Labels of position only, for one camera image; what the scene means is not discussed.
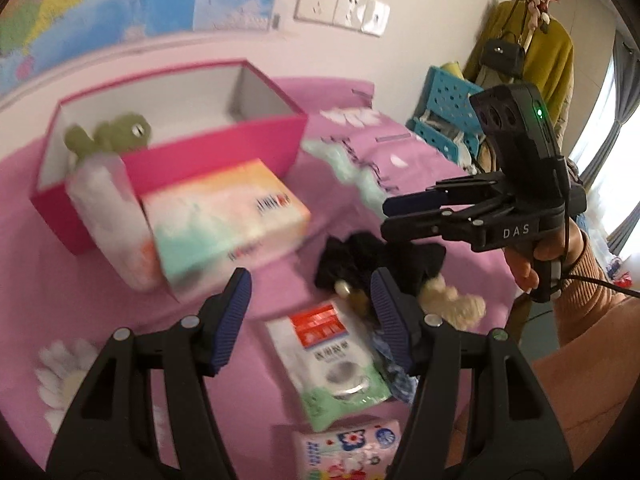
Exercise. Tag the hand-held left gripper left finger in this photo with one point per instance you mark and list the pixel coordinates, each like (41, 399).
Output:
(232, 320)

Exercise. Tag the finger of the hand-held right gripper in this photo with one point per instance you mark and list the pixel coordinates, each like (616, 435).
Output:
(410, 227)
(405, 203)

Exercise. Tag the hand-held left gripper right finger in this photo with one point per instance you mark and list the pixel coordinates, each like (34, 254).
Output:
(392, 320)

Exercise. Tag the black cloth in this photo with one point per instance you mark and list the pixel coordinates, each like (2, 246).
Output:
(350, 260)

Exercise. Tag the blue checked cloth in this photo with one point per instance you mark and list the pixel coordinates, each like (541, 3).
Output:
(400, 389)

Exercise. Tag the white green wipes packet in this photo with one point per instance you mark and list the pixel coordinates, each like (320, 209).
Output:
(330, 365)

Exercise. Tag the floral tissue pack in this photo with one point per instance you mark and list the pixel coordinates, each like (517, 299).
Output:
(345, 450)

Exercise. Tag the pink cardboard box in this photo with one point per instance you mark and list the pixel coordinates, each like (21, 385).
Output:
(210, 155)

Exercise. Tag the person's right forearm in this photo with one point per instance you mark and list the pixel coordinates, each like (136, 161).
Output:
(590, 320)

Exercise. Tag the person's right hand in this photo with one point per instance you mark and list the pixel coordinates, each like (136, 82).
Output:
(520, 270)

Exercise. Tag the pink printed bedsheet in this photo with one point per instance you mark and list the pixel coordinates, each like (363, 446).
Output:
(280, 287)

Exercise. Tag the beige plush toy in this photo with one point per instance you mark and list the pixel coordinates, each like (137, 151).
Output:
(457, 307)

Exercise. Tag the black handbag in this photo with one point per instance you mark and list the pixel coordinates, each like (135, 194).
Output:
(502, 57)

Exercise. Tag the yellow coat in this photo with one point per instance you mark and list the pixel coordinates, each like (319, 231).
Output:
(545, 55)

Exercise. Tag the blue plastic rack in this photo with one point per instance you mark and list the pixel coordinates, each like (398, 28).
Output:
(445, 97)

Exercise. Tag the pastel tissue pack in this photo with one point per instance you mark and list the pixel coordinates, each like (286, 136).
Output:
(220, 220)

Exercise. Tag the grey curtain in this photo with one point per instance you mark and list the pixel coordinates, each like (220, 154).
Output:
(625, 85)

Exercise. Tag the white spray bottle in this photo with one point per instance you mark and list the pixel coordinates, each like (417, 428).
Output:
(110, 220)

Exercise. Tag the green plush toy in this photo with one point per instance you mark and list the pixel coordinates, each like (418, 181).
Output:
(120, 132)

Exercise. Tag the white wall socket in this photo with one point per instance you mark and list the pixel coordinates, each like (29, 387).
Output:
(317, 0)
(362, 12)

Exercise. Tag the wall map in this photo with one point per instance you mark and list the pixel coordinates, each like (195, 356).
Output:
(100, 0)

